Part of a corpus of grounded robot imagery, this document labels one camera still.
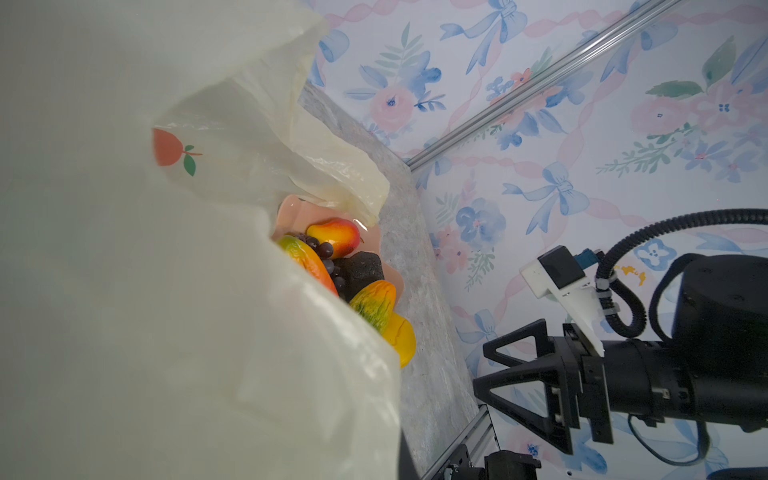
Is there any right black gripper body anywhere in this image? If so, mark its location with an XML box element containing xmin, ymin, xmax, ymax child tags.
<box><xmin>553</xmin><ymin>323</ymin><xmax>614</xmax><ymax>444</ymax></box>

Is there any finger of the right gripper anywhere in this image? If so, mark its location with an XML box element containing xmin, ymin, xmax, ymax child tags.
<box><xmin>483</xmin><ymin>319</ymin><xmax>554</xmax><ymax>367</ymax></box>
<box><xmin>473</xmin><ymin>365</ymin><xmax>576</xmax><ymax>455</ymax></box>

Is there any cream plastic bag orange print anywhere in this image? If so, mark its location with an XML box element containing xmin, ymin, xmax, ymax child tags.
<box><xmin>1</xmin><ymin>1</ymin><xmax>402</xmax><ymax>479</ymax></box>

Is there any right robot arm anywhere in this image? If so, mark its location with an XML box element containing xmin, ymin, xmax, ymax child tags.
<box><xmin>473</xmin><ymin>254</ymin><xmax>767</xmax><ymax>456</ymax></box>

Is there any yellow bell pepper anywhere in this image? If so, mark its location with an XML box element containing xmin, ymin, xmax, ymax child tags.
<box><xmin>381</xmin><ymin>313</ymin><xmax>417</xmax><ymax>369</ymax></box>

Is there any green orange mango fruit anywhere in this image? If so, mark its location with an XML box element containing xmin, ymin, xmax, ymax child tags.
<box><xmin>349</xmin><ymin>280</ymin><xmax>396</xmax><ymax>333</ymax></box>

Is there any black avocado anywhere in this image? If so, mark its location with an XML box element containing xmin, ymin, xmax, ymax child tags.
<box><xmin>334</xmin><ymin>251</ymin><xmax>385</xmax><ymax>301</ymax></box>

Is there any dark purple grape bunch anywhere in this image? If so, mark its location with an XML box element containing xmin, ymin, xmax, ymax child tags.
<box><xmin>297</xmin><ymin>234</ymin><xmax>343</xmax><ymax>296</ymax></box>

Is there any orange red mango fruit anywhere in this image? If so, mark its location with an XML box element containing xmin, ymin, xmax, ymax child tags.
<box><xmin>277</xmin><ymin>235</ymin><xmax>338</xmax><ymax>296</ymax></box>

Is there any pink flower-shaped plate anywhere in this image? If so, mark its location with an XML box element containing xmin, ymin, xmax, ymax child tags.
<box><xmin>272</xmin><ymin>195</ymin><xmax>404</xmax><ymax>303</ymax></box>

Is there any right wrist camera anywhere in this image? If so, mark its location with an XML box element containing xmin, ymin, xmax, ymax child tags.
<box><xmin>520</xmin><ymin>245</ymin><xmax>604</xmax><ymax>357</ymax></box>

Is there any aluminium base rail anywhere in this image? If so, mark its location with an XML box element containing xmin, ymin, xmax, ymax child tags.
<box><xmin>419</xmin><ymin>404</ymin><xmax>541</xmax><ymax>480</ymax></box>

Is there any black corrugated cable conduit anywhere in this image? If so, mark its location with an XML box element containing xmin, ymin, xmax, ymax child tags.
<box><xmin>593</xmin><ymin>208</ymin><xmax>768</xmax><ymax>339</ymax></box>

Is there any right aluminium corner post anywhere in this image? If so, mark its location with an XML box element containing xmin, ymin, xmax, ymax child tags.
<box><xmin>405</xmin><ymin>0</ymin><xmax>683</xmax><ymax>172</ymax></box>

